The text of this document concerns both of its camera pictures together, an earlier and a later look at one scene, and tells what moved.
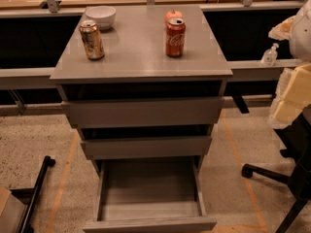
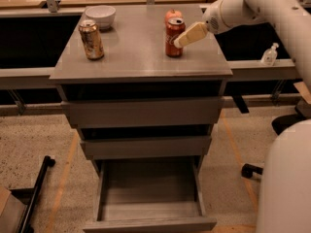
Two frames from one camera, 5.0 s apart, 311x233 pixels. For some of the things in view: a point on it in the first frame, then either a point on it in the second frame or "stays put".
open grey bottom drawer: (149, 193) stays put
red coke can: (175, 32) stays put
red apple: (172, 15) stays put
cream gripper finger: (293, 95) -> (193, 32)
